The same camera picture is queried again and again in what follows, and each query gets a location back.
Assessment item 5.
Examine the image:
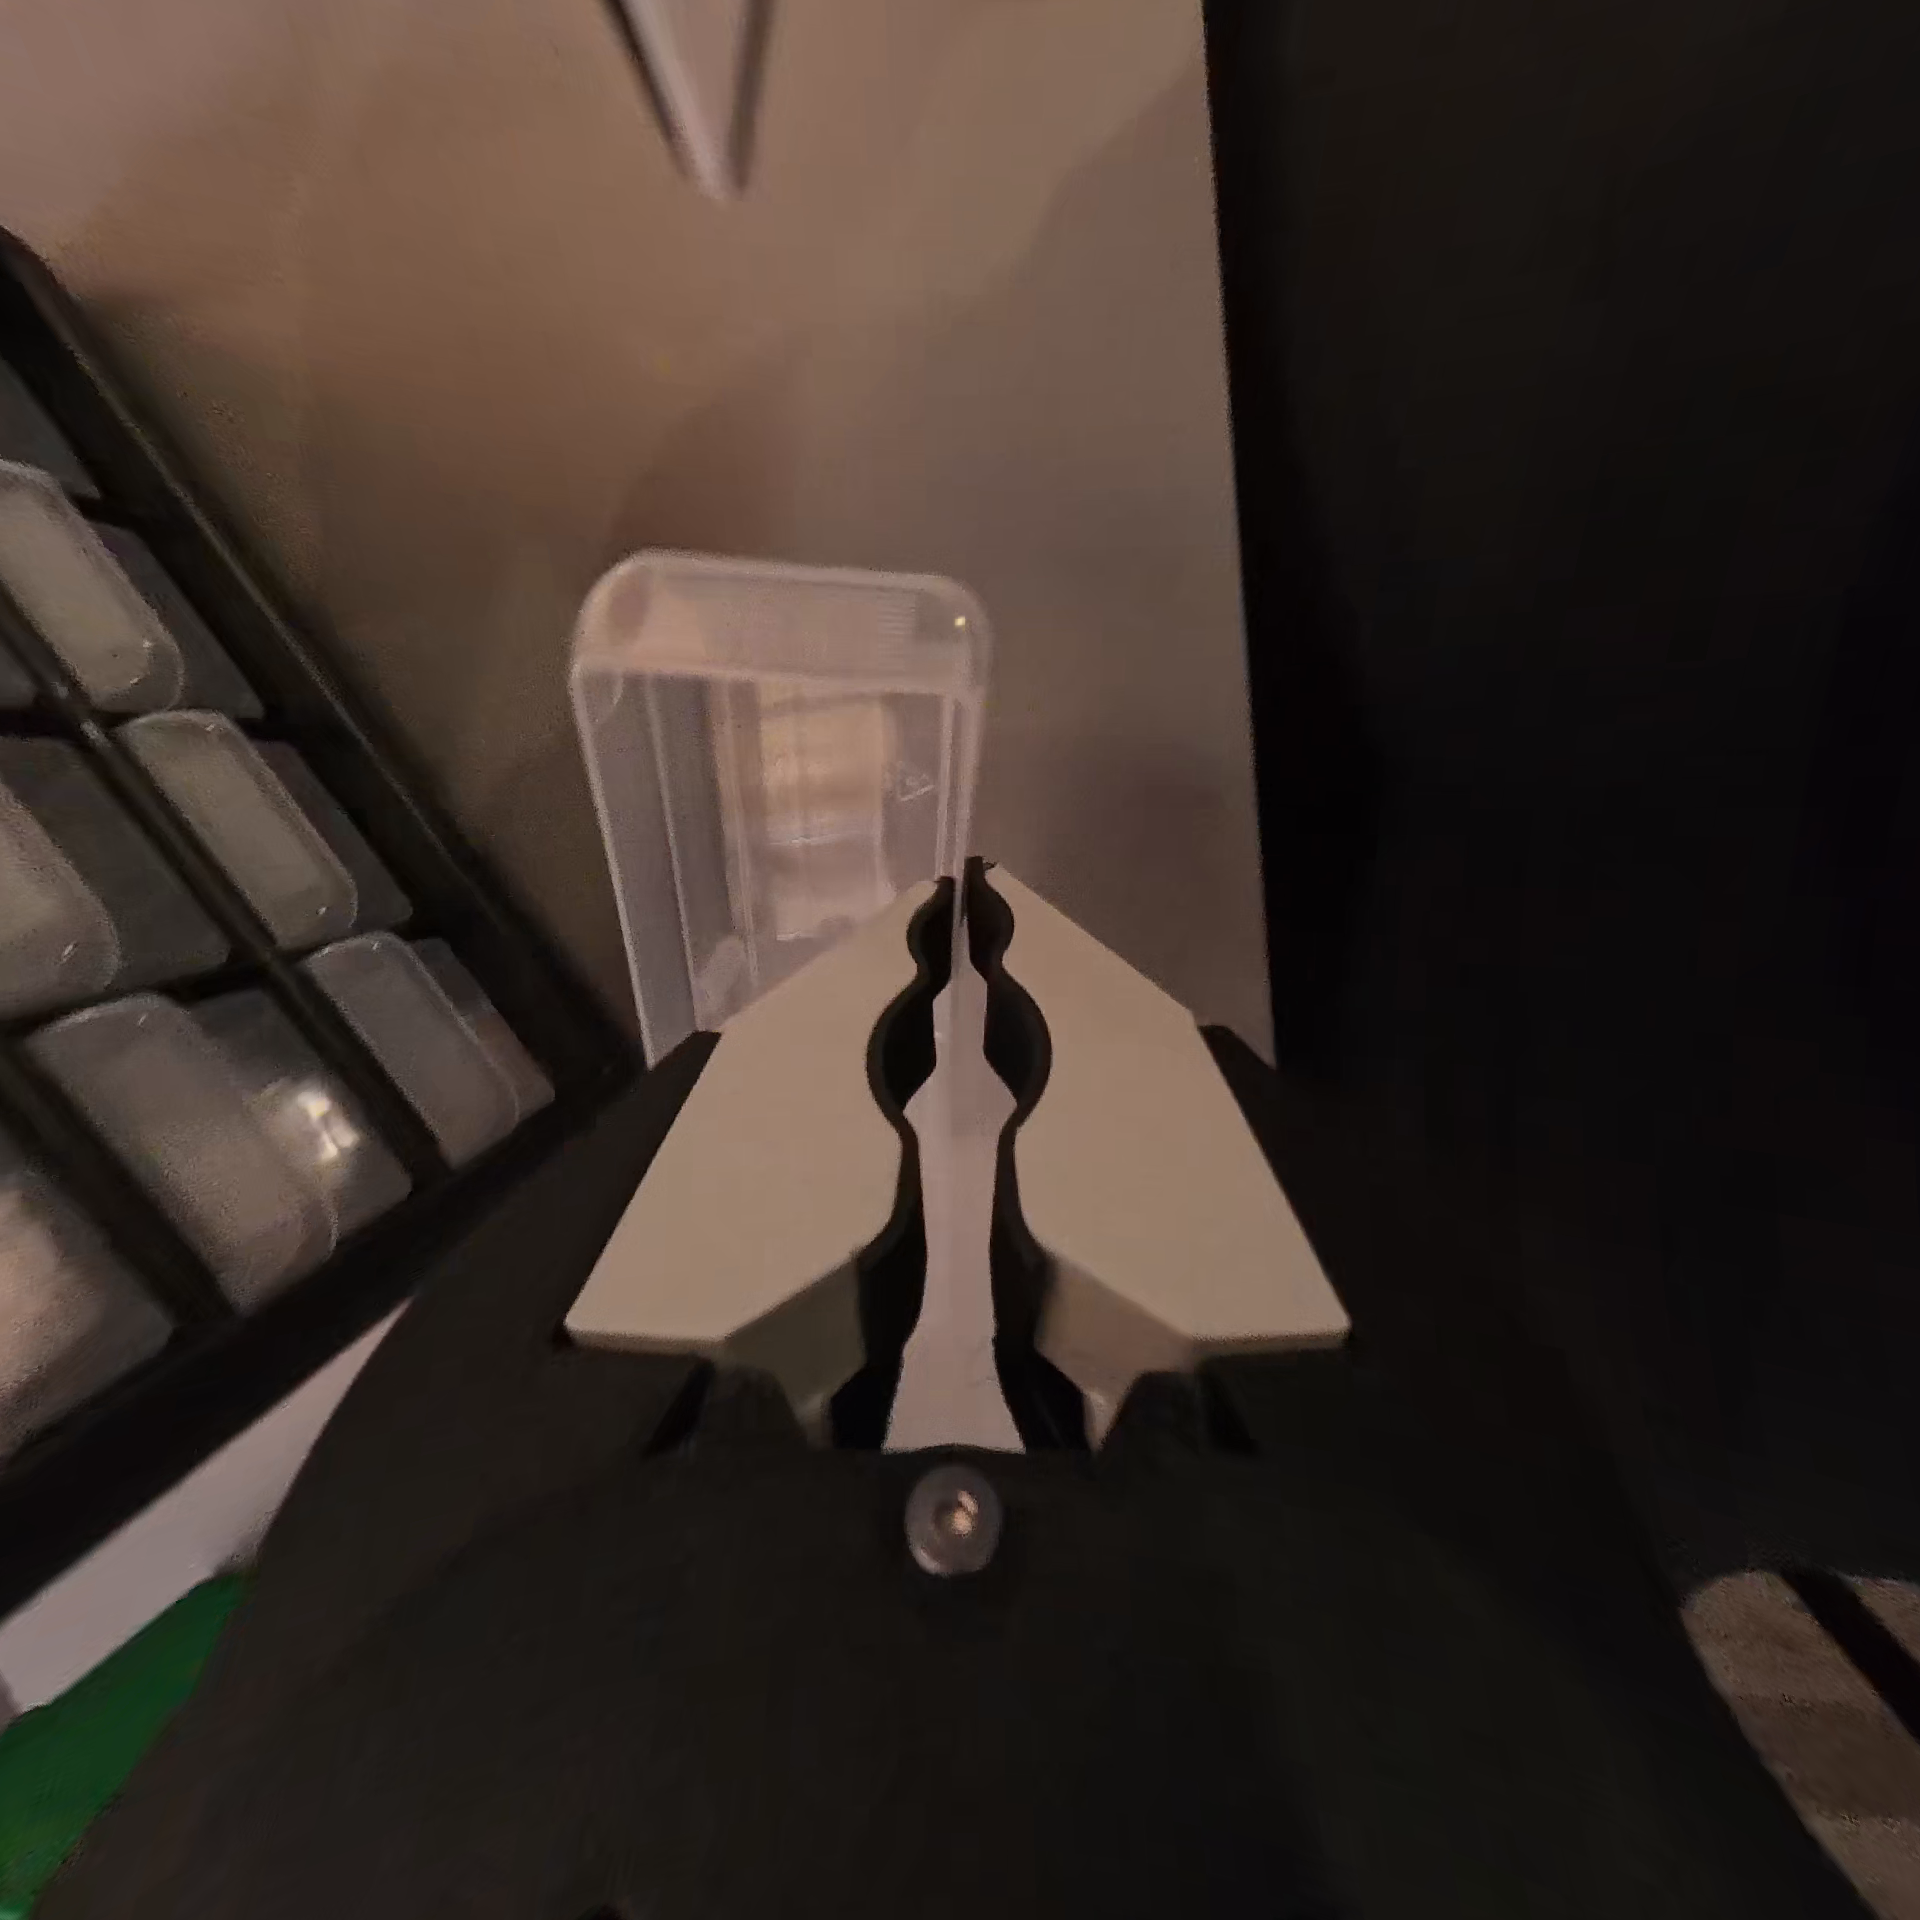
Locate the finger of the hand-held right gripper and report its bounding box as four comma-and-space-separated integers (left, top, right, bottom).
600, 0, 739, 203
739, 0, 782, 194

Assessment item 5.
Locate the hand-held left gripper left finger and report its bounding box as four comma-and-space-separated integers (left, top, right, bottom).
560, 879, 958, 1447

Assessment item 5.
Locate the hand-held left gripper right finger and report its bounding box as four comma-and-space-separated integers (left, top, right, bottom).
968, 858, 1350, 1447

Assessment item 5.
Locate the black drawer cabinet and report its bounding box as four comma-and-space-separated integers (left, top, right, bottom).
0, 224, 662, 1614

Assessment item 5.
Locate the small clear plastic drawer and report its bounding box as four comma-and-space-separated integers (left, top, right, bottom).
569, 557, 995, 1447

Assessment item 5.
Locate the green plastic bin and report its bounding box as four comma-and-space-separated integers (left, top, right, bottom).
0, 1570, 253, 1920

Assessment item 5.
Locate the group of clear cabinet drawers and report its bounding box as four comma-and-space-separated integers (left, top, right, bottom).
0, 459, 560, 1447

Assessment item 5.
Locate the person's black clothing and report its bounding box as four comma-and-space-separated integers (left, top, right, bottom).
1203, 0, 1920, 1577

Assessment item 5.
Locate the black table leg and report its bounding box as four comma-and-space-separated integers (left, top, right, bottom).
1776, 1568, 1920, 1699

